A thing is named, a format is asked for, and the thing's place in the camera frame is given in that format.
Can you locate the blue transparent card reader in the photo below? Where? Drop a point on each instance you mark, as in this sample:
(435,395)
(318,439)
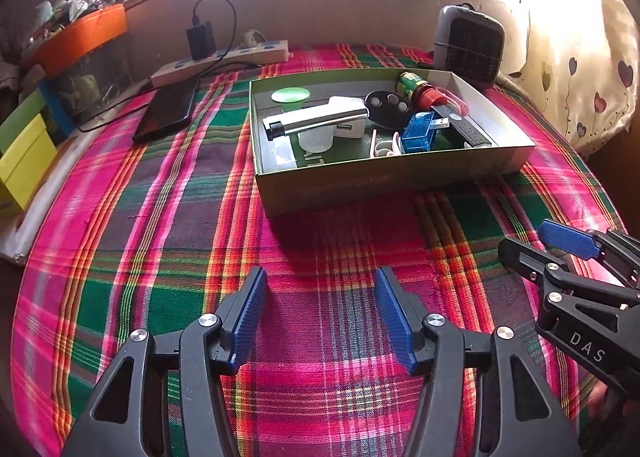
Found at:
(419,134)

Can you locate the person's right hand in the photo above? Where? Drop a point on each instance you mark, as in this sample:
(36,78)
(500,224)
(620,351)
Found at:
(597,397)

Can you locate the black disc with white circles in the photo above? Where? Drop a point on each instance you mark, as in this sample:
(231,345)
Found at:
(380,112)

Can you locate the cream curtain with hearts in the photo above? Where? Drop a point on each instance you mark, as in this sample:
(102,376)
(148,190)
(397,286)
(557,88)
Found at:
(565,47)

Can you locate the white lighter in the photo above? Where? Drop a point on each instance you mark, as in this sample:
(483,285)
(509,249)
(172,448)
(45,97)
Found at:
(320,119)

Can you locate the white plug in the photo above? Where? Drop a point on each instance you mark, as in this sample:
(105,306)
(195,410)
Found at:
(252,38)

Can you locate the blue box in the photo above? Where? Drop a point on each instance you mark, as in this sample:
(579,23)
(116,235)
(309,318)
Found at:
(57,107)

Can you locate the light green cardboard box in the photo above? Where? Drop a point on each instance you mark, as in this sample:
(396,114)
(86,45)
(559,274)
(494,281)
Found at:
(22,112)

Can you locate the black power adapter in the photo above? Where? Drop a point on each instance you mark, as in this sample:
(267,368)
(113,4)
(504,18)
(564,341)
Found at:
(200,39)

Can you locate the black smartphone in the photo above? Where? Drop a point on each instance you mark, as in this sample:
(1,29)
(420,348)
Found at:
(167,109)

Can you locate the white power strip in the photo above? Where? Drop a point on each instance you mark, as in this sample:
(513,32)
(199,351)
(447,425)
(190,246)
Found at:
(260,53)

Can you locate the yellow cardboard box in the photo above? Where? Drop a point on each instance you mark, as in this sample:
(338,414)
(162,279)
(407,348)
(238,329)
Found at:
(25,162)

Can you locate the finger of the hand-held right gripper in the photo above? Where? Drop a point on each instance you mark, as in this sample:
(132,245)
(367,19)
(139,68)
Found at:
(525,259)
(570,237)

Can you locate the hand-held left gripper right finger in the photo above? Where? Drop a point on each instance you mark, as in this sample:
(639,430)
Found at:
(395,319)

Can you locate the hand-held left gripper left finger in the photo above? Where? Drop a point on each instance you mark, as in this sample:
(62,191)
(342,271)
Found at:
(247,317)

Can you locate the green bottle with red cap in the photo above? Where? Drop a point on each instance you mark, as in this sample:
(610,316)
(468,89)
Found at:
(412,84)

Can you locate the clear container with orange rim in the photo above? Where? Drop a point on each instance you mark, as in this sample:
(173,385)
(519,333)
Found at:
(85,34)

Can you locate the white USB wall charger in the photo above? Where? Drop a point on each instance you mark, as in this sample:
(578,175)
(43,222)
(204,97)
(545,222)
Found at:
(350,132)

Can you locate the clear round jar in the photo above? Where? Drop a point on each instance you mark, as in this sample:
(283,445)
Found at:
(315,142)

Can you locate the black perforated USB stick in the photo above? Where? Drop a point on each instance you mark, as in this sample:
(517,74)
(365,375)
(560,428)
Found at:
(470,132)

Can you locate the pink clip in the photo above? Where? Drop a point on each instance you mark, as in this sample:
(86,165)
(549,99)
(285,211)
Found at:
(450,98)

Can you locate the grey portable heater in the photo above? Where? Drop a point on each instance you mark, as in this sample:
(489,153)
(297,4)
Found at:
(467,47)

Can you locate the green mushroom-shaped knob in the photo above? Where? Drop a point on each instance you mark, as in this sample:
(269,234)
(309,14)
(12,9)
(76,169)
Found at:
(290,96)

